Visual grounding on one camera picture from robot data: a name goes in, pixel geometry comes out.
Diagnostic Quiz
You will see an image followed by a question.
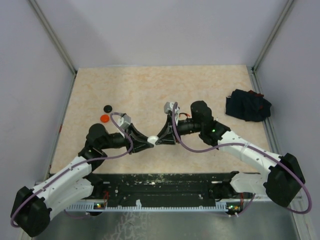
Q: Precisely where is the right aluminium frame post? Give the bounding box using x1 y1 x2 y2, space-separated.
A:
251 0 296 73

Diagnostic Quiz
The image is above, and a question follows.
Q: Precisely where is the white slotted cable duct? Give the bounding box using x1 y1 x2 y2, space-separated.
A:
64 199 232 213

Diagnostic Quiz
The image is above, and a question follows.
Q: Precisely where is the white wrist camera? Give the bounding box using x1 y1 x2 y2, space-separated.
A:
163 102 180 116
117 113 132 130

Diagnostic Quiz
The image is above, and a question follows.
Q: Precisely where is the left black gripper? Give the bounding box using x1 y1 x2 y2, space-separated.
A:
100 122 154 154

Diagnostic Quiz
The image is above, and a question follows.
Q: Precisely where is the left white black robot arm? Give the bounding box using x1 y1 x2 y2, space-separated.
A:
10 122 159 237

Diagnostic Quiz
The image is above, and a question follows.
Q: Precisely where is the dark navy crumpled cloth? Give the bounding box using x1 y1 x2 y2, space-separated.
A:
225 89 272 122

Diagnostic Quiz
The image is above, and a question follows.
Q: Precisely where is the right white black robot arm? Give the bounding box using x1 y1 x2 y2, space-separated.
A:
156 100 306 208

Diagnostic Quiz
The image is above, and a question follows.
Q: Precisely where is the left aluminium frame post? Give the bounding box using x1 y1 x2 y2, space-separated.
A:
27 0 78 76

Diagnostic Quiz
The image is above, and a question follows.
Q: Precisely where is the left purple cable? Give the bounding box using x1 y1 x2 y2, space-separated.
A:
9 112 134 227

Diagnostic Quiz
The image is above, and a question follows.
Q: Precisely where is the purple cable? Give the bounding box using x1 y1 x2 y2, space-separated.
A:
171 101 313 215
9 112 134 227

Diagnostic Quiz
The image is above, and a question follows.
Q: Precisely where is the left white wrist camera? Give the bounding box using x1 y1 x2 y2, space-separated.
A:
117 113 132 130

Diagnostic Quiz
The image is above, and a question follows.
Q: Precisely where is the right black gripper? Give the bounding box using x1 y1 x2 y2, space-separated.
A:
155 115 203 145

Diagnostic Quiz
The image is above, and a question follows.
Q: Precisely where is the aluminium frame post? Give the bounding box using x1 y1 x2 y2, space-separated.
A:
27 0 78 76
251 0 296 73

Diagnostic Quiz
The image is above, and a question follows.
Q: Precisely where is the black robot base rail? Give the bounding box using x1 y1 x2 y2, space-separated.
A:
74 171 253 208

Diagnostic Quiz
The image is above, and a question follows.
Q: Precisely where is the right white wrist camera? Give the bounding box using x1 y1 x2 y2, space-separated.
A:
163 102 180 116

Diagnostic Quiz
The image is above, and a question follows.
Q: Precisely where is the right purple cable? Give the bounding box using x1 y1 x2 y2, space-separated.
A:
171 101 313 215

